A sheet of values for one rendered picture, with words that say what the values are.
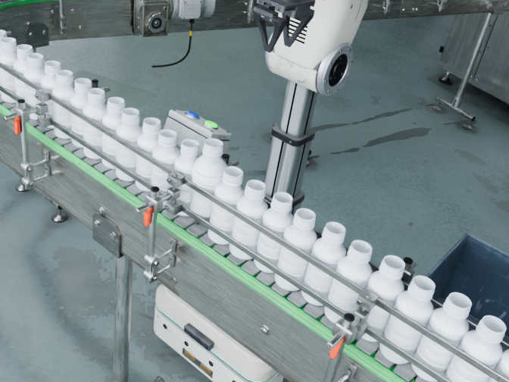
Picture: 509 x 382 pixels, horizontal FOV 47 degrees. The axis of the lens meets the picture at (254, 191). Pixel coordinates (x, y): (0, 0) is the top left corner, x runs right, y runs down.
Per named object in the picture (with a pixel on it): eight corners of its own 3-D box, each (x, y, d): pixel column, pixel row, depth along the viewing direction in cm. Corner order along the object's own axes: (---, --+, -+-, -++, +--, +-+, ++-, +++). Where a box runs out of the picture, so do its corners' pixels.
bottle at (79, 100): (79, 135, 147) (78, 73, 138) (101, 141, 146) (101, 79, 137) (66, 145, 142) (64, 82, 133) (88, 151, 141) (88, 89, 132)
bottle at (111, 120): (132, 167, 138) (135, 104, 129) (109, 173, 135) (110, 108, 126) (120, 154, 142) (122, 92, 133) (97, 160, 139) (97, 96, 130)
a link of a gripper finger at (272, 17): (296, 53, 114) (306, 5, 109) (273, 60, 109) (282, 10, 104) (270, 41, 117) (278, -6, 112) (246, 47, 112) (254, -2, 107)
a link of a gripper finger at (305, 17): (307, 50, 117) (317, 3, 111) (285, 56, 112) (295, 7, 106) (280, 39, 120) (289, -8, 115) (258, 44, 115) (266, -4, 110)
